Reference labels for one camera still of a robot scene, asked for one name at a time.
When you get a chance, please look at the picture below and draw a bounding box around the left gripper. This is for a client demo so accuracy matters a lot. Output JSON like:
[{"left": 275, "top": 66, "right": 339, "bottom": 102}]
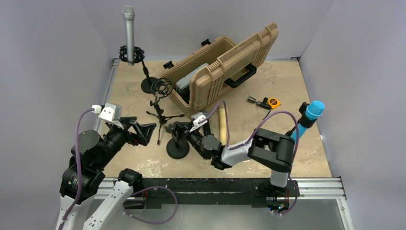
[{"left": 96, "top": 115, "right": 155, "bottom": 168}]

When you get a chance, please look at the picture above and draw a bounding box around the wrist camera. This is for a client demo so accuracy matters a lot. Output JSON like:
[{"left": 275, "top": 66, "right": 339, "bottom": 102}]
[
  {"left": 91, "top": 103, "right": 124, "bottom": 129},
  {"left": 190, "top": 112, "right": 208, "bottom": 133}
]

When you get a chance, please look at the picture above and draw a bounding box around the black silver adapter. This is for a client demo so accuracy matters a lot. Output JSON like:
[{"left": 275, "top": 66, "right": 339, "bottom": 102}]
[{"left": 247, "top": 96, "right": 271, "bottom": 110}]

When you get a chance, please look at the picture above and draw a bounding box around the black round base stand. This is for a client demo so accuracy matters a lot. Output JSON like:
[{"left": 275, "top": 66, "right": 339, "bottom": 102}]
[{"left": 166, "top": 138, "right": 190, "bottom": 160}]

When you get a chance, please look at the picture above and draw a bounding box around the orange tape measure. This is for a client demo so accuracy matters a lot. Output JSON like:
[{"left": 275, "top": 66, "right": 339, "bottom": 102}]
[{"left": 267, "top": 98, "right": 281, "bottom": 109}]

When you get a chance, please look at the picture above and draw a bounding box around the tan hard case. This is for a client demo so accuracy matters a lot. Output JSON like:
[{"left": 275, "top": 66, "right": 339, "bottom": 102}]
[{"left": 160, "top": 23, "right": 279, "bottom": 117}]

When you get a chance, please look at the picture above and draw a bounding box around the black tripod shock mount stand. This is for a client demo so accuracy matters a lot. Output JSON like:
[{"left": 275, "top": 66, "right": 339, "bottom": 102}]
[{"left": 146, "top": 78, "right": 185, "bottom": 146}]

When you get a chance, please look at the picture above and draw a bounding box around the cream microphone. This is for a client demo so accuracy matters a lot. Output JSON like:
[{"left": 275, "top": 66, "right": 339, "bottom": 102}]
[{"left": 218, "top": 105, "right": 228, "bottom": 145}]

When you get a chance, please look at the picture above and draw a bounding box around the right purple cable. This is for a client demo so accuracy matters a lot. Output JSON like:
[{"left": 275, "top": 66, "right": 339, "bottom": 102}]
[{"left": 203, "top": 100, "right": 300, "bottom": 160}]

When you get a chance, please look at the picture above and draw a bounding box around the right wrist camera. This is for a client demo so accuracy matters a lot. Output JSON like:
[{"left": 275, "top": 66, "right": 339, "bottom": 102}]
[{"left": 190, "top": 112, "right": 208, "bottom": 133}]

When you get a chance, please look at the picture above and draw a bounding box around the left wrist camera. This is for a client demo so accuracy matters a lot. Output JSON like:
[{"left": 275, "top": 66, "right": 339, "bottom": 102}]
[{"left": 91, "top": 103, "right": 124, "bottom": 129}]

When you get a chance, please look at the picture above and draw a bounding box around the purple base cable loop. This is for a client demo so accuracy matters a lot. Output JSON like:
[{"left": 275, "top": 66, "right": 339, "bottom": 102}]
[{"left": 122, "top": 186, "right": 178, "bottom": 225}]

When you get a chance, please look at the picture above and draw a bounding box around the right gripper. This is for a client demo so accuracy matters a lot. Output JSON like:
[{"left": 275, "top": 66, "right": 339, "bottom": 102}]
[{"left": 174, "top": 121, "right": 208, "bottom": 159}]

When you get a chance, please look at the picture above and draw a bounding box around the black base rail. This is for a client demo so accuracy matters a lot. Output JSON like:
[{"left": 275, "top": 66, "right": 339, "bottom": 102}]
[{"left": 124, "top": 178, "right": 300, "bottom": 211}]

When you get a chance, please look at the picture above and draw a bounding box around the silver microphone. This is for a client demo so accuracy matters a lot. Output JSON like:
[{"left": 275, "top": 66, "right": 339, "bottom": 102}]
[{"left": 123, "top": 5, "right": 135, "bottom": 66}]

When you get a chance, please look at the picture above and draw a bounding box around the grey foam insert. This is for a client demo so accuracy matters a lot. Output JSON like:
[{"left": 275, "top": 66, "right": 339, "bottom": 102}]
[{"left": 175, "top": 63, "right": 209, "bottom": 95}]

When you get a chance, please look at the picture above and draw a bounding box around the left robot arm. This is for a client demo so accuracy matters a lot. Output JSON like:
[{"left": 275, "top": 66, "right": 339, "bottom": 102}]
[{"left": 56, "top": 116, "right": 157, "bottom": 230}]

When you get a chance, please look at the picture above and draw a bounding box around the blue microphone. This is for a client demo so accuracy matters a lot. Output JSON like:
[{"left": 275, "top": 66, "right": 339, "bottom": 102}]
[{"left": 291, "top": 101, "right": 325, "bottom": 139}]

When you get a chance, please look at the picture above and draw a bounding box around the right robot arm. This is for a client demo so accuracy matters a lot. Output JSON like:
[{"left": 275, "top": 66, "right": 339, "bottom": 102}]
[{"left": 165, "top": 121, "right": 295, "bottom": 195}]

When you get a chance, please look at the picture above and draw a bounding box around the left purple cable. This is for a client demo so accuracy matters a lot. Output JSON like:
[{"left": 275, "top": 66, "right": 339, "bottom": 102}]
[{"left": 58, "top": 108, "right": 96, "bottom": 230}]

